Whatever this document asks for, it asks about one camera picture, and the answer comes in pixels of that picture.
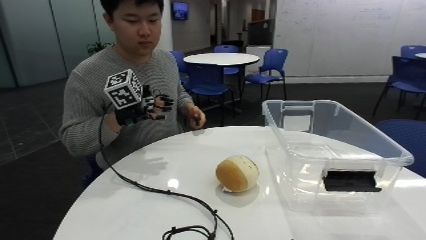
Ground black bin label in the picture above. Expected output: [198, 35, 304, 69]
[322, 170, 383, 193]

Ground blue chair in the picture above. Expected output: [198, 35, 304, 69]
[169, 50, 191, 88]
[399, 44, 426, 60]
[185, 63, 236, 126]
[213, 44, 240, 76]
[371, 55, 426, 118]
[242, 48, 290, 102]

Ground the person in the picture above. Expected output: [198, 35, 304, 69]
[58, 0, 207, 171]

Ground black glove cable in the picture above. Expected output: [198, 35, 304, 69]
[97, 103, 235, 240]

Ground green potted plant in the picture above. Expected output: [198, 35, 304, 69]
[85, 41, 114, 57]

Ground round tan wooden ball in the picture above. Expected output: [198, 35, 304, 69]
[214, 154, 260, 194]

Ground wall screen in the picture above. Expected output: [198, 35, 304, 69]
[171, 1, 190, 21]

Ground black and white cabinet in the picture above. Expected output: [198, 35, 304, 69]
[244, 19, 272, 76]

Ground white marker cube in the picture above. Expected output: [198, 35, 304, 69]
[102, 68, 143, 111]

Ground clear plastic storage bin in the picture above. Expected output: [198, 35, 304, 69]
[260, 98, 415, 214]

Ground round white table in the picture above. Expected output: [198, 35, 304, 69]
[182, 52, 260, 111]

